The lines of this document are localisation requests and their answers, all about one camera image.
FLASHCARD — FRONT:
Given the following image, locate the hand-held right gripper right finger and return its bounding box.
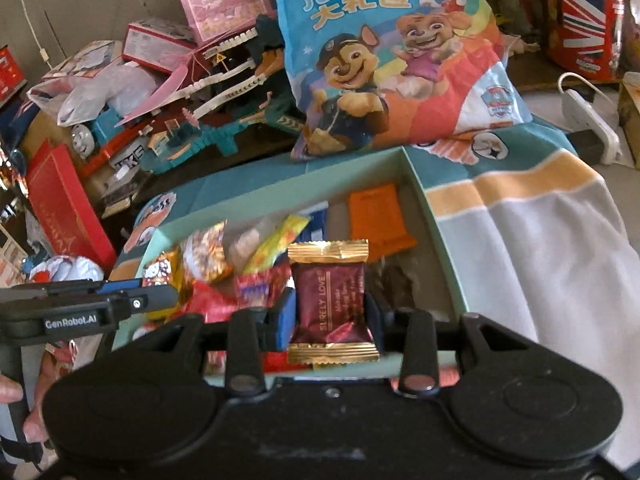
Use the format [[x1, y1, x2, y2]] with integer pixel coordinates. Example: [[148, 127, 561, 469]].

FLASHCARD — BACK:
[[365, 292, 542, 397]]

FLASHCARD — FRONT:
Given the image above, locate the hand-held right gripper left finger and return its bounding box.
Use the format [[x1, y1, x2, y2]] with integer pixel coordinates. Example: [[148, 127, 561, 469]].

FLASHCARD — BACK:
[[120, 287, 298, 397]]

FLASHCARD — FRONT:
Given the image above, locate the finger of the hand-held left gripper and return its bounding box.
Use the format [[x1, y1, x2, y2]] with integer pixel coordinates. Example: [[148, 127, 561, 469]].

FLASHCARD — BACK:
[[117, 285, 180, 318], [97, 277, 167, 295]]

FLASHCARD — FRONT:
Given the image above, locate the pink striped red snack packet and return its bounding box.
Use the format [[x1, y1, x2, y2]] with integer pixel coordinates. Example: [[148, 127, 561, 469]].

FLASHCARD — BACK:
[[235, 265, 291, 311]]

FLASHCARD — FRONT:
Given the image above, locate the maroon gold snack packet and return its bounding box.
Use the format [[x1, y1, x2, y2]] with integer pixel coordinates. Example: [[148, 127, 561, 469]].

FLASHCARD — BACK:
[[287, 240, 381, 367]]

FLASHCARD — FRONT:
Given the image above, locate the clear dark snack packet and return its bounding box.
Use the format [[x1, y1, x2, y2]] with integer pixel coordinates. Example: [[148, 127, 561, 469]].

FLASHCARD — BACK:
[[367, 255, 441, 321]]

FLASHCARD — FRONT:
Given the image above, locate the yellow green snack packet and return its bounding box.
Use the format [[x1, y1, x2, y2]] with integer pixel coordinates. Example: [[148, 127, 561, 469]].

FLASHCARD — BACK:
[[243, 214, 311, 273]]

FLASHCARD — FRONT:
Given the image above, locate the clear white snack packet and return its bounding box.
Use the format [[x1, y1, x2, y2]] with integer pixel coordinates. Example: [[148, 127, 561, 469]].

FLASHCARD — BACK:
[[227, 220, 281, 266]]

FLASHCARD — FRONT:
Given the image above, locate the light green cardboard box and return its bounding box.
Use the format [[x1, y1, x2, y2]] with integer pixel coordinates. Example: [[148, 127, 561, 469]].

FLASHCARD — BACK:
[[111, 146, 472, 386]]

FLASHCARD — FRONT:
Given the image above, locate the person's left hand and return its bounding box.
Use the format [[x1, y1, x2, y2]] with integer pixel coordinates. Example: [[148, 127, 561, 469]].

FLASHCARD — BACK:
[[0, 374, 56, 443]]

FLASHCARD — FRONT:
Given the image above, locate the orange red patterned snack packet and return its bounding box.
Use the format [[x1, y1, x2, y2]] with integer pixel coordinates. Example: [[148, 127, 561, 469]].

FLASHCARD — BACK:
[[181, 220, 235, 283]]

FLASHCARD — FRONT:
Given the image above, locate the large red flat box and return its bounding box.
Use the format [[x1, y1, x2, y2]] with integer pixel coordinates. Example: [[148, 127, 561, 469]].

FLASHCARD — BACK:
[[25, 141, 118, 273]]

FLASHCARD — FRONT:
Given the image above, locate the blue white snack packet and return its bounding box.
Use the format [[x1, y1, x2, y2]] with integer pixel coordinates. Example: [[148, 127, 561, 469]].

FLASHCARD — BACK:
[[300, 201, 331, 243]]

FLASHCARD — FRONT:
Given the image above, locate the blue toy train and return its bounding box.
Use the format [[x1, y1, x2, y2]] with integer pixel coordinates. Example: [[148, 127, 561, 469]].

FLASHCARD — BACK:
[[67, 107, 146, 163]]

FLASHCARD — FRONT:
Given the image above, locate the clear plastic bag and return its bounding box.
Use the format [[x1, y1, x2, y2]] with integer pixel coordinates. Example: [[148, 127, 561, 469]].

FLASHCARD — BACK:
[[27, 42, 171, 126]]

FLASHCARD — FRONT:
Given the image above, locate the teal toy track set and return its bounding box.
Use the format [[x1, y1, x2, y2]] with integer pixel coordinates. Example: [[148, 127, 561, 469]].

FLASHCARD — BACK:
[[145, 15, 306, 176]]

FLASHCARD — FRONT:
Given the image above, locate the small red box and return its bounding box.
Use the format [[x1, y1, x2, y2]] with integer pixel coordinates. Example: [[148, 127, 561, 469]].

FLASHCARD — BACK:
[[0, 45, 26, 101]]

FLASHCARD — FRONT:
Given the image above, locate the red white cardboard box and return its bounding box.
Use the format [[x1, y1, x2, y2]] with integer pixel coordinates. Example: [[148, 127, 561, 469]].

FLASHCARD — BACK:
[[122, 19, 198, 73]]

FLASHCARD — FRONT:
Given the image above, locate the large cartoon dog snack bag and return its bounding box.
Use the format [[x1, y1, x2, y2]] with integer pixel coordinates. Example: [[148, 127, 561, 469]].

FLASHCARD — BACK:
[[265, 0, 533, 161]]

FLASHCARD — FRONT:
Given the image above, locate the white power strip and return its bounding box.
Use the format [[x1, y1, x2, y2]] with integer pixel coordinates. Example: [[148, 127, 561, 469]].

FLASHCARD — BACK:
[[561, 89, 621, 165]]

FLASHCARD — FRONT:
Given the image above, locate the brown box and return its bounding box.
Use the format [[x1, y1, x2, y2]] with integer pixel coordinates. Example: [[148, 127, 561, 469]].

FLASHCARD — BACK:
[[617, 72, 640, 168]]

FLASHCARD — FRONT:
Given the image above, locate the Union Jack red bag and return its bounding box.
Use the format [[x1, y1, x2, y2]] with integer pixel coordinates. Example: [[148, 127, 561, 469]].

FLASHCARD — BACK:
[[545, 0, 640, 81]]

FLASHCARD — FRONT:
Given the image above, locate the white wall cable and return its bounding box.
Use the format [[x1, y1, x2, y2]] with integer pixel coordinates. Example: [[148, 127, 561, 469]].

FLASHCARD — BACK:
[[15, 0, 53, 66]]

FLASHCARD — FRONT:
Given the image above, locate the white power cable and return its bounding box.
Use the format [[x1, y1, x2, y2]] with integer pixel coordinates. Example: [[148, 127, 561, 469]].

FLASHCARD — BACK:
[[557, 72, 608, 96]]

